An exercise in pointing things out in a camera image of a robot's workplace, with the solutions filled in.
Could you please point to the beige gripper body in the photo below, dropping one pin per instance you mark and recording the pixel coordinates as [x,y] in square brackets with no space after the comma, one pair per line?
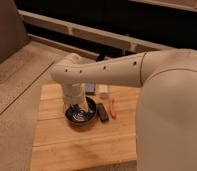
[74,94]

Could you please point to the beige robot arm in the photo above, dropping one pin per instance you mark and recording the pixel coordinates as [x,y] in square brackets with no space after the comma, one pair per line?
[166,112]

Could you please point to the grey blue box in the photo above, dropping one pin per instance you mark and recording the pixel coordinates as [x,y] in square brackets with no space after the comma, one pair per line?
[90,89]

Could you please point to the dark patterned bowl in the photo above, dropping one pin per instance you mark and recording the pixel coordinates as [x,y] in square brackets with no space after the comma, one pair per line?
[76,115]

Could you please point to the black rectangular block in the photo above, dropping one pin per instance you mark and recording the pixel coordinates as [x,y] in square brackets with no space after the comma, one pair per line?
[102,112]

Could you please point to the orange small object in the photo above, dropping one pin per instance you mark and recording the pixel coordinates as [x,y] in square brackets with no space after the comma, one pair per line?
[112,109]

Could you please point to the wooden board table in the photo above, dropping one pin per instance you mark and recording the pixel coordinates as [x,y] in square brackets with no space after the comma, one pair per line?
[59,146]

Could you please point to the beige chair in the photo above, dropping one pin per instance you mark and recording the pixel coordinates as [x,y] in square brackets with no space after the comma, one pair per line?
[13,35]

